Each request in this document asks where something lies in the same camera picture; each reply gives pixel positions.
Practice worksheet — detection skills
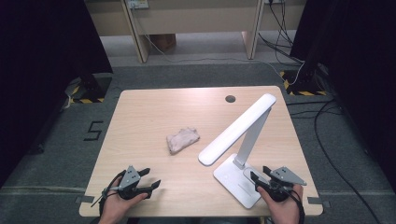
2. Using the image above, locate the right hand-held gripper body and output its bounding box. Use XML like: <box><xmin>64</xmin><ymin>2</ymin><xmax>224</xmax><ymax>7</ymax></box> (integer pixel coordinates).
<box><xmin>263</xmin><ymin>166</ymin><xmax>308</xmax><ymax>203</ymax></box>

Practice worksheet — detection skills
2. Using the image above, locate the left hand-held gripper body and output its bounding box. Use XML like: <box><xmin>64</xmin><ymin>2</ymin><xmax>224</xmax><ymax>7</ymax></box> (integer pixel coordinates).
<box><xmin>116</xmin><ymin>165</ymin><xmax>154</xmax><ymax>201</ymax></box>

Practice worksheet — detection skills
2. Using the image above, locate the beige cloth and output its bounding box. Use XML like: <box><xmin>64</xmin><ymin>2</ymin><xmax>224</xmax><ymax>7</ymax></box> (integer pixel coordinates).
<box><xmin>165</xmin><ymin>126</ymin><xmax>201</xmax><ymax>156</ymax></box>

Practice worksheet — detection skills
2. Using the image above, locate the white desk lamp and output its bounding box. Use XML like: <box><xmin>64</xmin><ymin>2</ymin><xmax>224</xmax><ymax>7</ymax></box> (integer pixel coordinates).
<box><xmin>198</xmin><ymin>92</ymin><xmax>277</xmax><ymax>209</ymax></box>

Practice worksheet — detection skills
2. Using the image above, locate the person's left hand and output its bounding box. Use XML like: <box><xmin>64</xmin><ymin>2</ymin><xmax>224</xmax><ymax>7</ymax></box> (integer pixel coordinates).
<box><xmin>98</xmin><ymin>189</ymin><xmax>149</xmax><ymax>224</ymax></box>

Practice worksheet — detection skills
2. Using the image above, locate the person's right hand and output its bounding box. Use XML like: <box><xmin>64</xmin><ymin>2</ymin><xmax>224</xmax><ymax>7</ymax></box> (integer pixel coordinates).
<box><xmin>256</xmin><ymin>183</ymin><xmax>304</xmax><ymax>224</ymax></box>

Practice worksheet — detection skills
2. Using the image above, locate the grey tape piece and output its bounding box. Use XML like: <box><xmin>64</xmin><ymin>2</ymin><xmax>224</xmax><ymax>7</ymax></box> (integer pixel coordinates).
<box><xmin>75</xmin><ymin>195</ymin><xmax>95</xmax><ymax>204</ymax></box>
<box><xmin>307</xmin><ymin>196</ymin><xmax>332</xmax><ymax>209</ymax></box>

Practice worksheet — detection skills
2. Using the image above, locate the black stand with striped base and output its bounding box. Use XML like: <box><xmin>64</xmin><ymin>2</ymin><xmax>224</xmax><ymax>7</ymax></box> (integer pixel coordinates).
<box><xmin>64</xmin><ymin>73</ymin><xmax>113</xmax><ymax>105</ymax></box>
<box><xmin>279</xmin><ymin>0</ymin><xmax>340</xmax><ymax>97</ymax></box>

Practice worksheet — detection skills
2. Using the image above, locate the brown cardboard box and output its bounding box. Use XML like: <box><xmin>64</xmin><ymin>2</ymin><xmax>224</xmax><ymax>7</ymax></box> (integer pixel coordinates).
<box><xmin>148</xmin><ymin>33</ymin><xmax>177</xmax><ymax>52</ymax></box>

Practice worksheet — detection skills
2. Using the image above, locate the dark curtain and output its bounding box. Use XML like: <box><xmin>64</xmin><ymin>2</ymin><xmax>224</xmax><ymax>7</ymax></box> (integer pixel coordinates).
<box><xmin>0</xmin><ymin>0</ymin><xmax>114</xmax><ymax>188</ymax></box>
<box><xmin>289</xmin><ymin>0</ymin><xmax>396</xmax><ymax>188</ymax></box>

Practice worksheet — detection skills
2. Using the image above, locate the beige wooden desk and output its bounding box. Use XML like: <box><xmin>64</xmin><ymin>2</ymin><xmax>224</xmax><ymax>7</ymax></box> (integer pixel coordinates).
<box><xmin>83</xmin><ymin>0</ymin><xmax>307</xmax><ymax>64</ymax></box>

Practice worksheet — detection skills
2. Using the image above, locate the white power socket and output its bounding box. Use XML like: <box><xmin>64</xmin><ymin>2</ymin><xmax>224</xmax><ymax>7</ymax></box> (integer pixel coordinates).
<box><xmin>126</xmin><ymin>0</ymin><xmax>149</xmax><ymax>9</ymax></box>

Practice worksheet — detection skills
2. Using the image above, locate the left hand-held gripper black cable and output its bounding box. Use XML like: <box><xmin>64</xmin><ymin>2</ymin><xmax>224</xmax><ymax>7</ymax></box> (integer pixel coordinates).
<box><xmin>91</xmin><ymin>170</ymin><xmax>127</xmax><ymax>217</ymax></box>

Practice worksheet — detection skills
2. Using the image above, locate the hand-held gripper black cable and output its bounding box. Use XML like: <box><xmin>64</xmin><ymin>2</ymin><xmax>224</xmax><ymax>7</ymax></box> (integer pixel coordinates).
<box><xmin>289</xmin><ymin>189</ymin><xmax>306</xmax><ymax>224</ymax></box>
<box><xmin>91</xmin><ymin>170</ymin><xmax>127</xmax><ymax>217</ymax></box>

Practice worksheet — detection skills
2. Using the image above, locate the right hand-held gripper black cable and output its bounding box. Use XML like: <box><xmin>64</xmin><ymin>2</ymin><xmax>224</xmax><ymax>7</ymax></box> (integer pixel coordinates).
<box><xmin>289</xmin><ymin>189</ymin><xmax>306</xmax><ymax>224</ymax></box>

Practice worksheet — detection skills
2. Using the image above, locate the long black floor cable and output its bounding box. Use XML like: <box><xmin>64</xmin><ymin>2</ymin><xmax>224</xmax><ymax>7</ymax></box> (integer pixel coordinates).
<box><xmin>313</xmin><ymin>99</ymin><xmax>382</xmax><ymax>224</ymax></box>

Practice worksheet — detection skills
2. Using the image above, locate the black cable bundle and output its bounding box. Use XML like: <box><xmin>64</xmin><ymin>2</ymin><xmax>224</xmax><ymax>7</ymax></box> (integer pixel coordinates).
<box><xmin>258</xmin><ymin>0</ymin><xmax>304</xmax><ymax>64</ymax></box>

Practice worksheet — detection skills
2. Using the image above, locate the white floor cable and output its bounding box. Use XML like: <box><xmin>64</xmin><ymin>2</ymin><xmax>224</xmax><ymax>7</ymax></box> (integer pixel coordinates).
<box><xmin>134</xmin><ymin>7</ymin><xmax>306</xmax><ymax>87</ymax></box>

